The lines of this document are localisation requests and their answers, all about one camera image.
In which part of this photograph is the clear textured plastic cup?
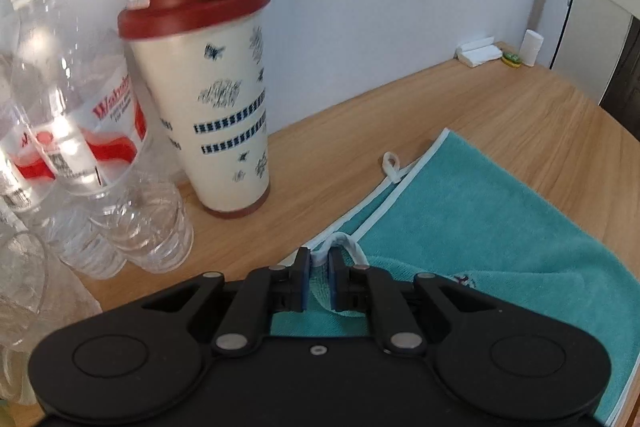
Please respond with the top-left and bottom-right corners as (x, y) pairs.
(1, 230), (101, 405)

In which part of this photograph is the middle water bottle red label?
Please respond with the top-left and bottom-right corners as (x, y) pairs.
(1, 15), (126, 280)

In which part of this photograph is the small green yellow object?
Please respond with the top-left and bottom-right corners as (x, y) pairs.
(501, 51), (522, 68)

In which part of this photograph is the white box by wall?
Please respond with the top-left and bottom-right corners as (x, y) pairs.
(454, 37), (502, 68)

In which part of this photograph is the water bottle red label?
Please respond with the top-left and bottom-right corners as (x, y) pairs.
(1, 15), (126, 280)
(11, 0), (193, 279)

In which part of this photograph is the cream tumbler red lid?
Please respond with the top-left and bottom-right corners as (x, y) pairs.
(117, 0), (270, 219)

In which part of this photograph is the small white bottle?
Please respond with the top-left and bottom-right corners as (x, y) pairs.
(518, 29), (544, 67)

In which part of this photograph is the teal microfiber towel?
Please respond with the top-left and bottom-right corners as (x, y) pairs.
(269, 126), (640, 427)

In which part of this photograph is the right water bottle red label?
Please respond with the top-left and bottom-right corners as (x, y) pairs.
(11, 0), (193, 279)

